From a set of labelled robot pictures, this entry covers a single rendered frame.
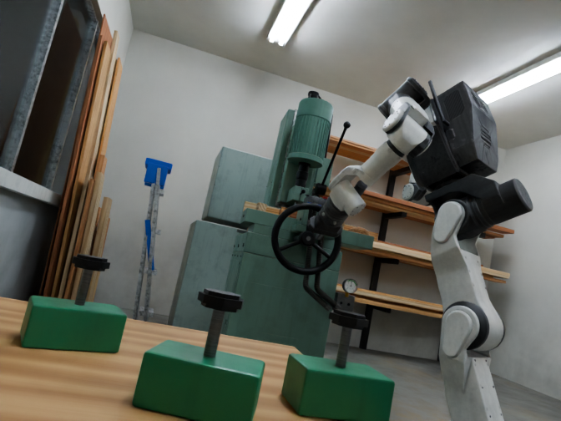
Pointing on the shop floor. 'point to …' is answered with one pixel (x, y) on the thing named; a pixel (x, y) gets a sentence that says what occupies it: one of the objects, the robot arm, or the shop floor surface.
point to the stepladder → (155, 168)
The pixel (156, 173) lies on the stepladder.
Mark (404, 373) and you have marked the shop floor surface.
